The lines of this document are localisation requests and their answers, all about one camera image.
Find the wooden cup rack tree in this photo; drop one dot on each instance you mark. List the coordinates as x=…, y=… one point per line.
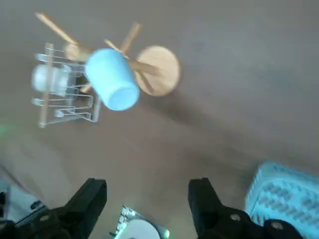
x=159, y=69

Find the white cup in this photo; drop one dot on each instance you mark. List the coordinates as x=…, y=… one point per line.
x=47, y=79

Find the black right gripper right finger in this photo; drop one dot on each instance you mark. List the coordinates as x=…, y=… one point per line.
x=214, y=219

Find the pale blue plastic cup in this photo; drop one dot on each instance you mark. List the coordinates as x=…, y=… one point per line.
x=112, y=79

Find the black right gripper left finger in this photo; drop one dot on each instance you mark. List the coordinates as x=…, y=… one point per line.
x=74, y=214

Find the light blue plastic basket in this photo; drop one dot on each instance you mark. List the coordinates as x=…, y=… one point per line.
x=281, y=199

